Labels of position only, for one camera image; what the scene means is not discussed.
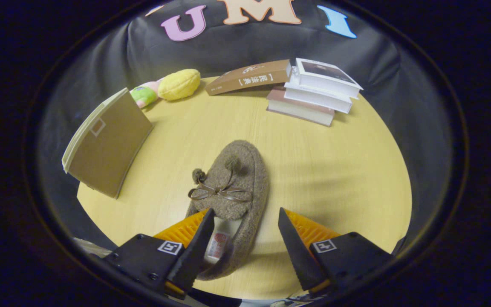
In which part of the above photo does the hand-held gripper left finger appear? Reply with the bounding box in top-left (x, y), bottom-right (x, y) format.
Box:
top-left (105, 208), bottom-right (215, 299)

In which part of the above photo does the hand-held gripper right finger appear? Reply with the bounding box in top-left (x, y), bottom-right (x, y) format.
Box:
top-left (278, 207), bottom-right (395, 298)

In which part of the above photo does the brown fuzzy slipper shoe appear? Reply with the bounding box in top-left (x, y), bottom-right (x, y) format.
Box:
top-left (185, 140), bottom-right (270, 281)

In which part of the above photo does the beige fabric storage box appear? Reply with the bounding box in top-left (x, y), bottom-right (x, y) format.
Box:
top-left (61, 87), bottom-right (154, 200)

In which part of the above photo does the pale pink book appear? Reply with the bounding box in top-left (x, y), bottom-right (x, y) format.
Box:
top-left (266, 87), bottom-right (335, 127)

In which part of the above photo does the plain white book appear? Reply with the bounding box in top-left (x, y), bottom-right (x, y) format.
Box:
top-left (283, 81), bottom-right (353, 114)

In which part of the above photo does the pink and green plush toy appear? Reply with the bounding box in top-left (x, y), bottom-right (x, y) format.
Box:
top-left (130, 81), bottom-right (163, 109)

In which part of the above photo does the yellow round plush toy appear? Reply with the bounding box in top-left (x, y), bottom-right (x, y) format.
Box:
top-left (157, 69), bottom-right (201, 101)

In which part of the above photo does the white book with dark cover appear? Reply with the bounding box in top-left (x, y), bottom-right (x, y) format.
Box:
top-left (295, 58), bottom-right (364, 98)

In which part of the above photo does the brown cover book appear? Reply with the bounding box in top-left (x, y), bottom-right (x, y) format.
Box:
top-left (205, 59), bottom-right (293, 96)

